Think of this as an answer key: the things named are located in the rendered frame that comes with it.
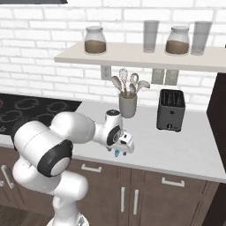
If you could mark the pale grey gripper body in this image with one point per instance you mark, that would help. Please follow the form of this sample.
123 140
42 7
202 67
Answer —
127 147

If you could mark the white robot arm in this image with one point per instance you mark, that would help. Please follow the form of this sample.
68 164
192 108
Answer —
44 141

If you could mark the grey utensil pot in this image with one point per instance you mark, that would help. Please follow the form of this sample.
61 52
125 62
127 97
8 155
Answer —
127 107

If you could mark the brown drawer front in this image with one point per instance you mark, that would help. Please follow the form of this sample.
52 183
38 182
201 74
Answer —
194 182
109 169

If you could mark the brown cupboard door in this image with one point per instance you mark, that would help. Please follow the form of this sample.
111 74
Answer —
106 200
6 194
167 206

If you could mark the dark grey toaster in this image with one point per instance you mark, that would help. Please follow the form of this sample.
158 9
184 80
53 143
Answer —
170 113

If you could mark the pale wooden spoon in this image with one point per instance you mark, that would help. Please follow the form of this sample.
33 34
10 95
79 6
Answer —
132 88
143 84
116 82
134 78

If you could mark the metal whisk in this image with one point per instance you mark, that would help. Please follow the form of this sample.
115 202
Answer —
123 76

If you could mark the dark brown tall cupboard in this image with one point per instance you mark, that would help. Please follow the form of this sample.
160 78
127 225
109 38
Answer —
217 117

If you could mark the black hob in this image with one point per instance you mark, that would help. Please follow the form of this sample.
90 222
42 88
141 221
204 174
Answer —
29 109

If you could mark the glass jar with brown filling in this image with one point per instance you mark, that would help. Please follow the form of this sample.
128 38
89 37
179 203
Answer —
95 41
177 41

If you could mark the tall clear drinking glass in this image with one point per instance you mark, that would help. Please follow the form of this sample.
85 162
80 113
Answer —
201 38
151 36

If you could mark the dark range hood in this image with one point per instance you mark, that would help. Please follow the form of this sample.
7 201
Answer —
32 1

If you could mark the grey wall switch plate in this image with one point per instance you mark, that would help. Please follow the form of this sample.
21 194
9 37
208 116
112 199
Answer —
171 77
158 76

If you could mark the cream wall shelf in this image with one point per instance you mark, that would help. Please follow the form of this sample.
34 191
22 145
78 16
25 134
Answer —
141 58

